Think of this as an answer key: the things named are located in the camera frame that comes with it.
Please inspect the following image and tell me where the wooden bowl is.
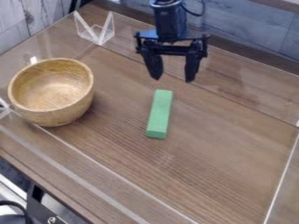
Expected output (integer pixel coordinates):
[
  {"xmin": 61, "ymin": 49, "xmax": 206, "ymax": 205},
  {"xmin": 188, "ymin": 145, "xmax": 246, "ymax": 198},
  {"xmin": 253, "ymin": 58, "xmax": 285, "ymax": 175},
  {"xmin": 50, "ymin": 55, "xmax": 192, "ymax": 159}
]
[{"xmin": 6, "ymin": 58, "xmax": 94, "ymax": 127}]

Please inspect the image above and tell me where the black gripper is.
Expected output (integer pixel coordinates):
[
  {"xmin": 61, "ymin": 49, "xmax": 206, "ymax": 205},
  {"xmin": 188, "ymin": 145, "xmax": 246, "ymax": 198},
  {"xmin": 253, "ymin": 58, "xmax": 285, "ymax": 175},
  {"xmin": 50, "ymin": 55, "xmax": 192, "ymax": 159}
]
[{"xmin": 134, "ymin": 29, "xmax": 209, "ymax": 83}]

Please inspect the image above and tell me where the black cable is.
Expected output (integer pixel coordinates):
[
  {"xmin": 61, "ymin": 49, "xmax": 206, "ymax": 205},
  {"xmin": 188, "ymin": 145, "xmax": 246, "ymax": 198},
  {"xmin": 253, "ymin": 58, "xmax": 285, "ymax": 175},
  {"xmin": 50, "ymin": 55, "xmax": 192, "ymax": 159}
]
[{"xmin": 0, "ymin": 199, "xmax": 33, "ymax": 224}]

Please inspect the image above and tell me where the clear acrylic right wall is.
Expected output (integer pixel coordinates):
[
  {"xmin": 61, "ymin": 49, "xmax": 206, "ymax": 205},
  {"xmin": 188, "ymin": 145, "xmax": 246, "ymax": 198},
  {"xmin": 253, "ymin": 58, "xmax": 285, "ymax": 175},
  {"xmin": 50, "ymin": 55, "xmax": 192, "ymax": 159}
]
[{"xmin": 262, "ymin": 136, "xmax": 299, "ymax": 224}]

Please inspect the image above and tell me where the clear acrylic front wall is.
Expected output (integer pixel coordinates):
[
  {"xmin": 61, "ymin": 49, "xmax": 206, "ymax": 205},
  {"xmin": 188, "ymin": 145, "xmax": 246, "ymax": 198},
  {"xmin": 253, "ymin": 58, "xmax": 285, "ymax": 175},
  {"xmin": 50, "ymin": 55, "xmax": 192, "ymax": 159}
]
[{"xmin": 0, "ymin": 99, "xmax": 198, "ymax": 224}]

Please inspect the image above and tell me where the clear acrylic corner bracket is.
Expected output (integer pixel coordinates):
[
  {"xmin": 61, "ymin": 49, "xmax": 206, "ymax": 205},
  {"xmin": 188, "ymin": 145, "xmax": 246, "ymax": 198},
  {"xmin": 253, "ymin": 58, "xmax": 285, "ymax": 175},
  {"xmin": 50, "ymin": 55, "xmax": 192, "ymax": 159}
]
[{"xmin": 73, "ymin": 10, "xmax": 114, "ymax": 46}]

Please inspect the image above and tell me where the black table leg bracket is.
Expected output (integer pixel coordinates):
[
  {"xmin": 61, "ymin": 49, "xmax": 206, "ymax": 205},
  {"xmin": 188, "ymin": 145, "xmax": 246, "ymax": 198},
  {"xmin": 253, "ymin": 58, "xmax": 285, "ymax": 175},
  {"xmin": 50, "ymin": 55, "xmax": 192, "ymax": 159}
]
[{"xmin": 26, "ymin": 184, "xmax": 78, "ymax": 224}]

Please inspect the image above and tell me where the clear acrylic back wall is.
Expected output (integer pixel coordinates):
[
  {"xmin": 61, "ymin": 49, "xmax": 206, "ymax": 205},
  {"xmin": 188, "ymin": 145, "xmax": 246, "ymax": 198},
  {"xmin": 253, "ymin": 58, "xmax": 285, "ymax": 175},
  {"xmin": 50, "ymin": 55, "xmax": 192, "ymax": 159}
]
[{"xmin": 102, "ymin": 12, "xmax": 299, "ymax": 127}]

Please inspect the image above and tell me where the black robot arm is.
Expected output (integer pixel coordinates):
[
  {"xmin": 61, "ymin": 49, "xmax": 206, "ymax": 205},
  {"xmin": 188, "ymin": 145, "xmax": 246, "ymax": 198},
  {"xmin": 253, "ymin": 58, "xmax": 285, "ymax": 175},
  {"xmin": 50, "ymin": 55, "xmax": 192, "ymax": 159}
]
[{"xmin": 134, "ymin": 0, "xmax": 208, "ymax": 82}]

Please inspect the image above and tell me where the green stick block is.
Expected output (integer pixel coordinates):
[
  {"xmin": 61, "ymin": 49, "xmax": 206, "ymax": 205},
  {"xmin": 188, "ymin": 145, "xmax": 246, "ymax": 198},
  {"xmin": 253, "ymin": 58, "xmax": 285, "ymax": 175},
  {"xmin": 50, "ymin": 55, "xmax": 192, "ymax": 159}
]
[{"xmin": 145, "ymin": 89, "xmax": 173, "ymax": 139}]

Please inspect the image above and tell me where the clear acrylic wall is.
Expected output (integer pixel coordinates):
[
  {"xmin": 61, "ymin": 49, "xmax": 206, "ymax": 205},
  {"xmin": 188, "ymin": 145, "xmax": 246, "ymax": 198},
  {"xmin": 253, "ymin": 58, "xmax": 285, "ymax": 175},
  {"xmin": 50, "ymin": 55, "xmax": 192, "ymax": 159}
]
[
  {"xmin": 0, "ymin": 99, "xmax": 198, "ymax": 224},
  {"xmin": 102, "ymin": 12, "xmax": 299, "ymax": 127},
  {"xmin": 262, "ymin": 136, "xmax": 299, "ymax": 224}
]

